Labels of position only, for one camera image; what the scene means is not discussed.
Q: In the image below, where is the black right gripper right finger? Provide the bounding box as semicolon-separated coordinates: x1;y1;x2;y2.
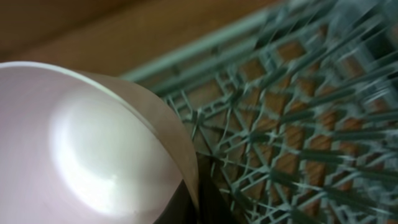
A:
197;153;239;224

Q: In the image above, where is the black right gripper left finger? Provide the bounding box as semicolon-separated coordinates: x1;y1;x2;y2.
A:
154;181;197;224

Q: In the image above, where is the small pink bowl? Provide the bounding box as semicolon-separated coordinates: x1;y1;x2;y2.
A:
1;62;200;223

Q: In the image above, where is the grey dishwasher rack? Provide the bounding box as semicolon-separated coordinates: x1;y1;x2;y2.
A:
124;1;397;223

